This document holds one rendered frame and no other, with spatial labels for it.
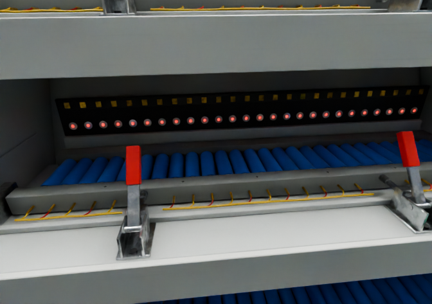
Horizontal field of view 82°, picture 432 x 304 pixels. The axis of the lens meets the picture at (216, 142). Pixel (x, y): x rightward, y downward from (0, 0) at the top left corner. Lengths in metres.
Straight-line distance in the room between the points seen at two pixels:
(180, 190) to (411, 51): 0.26
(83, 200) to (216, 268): 0.15
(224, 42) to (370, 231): 0.22
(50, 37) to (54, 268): 0.18
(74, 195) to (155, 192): 0.08
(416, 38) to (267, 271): 0.24
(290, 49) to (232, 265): 0.19
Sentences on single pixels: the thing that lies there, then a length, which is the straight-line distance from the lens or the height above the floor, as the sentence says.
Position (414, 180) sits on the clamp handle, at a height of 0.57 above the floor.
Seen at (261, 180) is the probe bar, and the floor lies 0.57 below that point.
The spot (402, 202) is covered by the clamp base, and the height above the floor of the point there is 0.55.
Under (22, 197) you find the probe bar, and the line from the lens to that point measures 0.32.
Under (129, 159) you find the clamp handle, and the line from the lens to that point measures 0.23.
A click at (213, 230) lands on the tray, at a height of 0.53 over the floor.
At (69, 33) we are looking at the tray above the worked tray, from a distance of 0.24.
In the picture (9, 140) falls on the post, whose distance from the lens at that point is 0.38.
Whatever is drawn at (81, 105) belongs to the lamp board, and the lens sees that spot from 0.38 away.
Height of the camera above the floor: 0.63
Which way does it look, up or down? 3 degrees down
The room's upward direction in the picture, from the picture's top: 3 degrees counter-clockwise
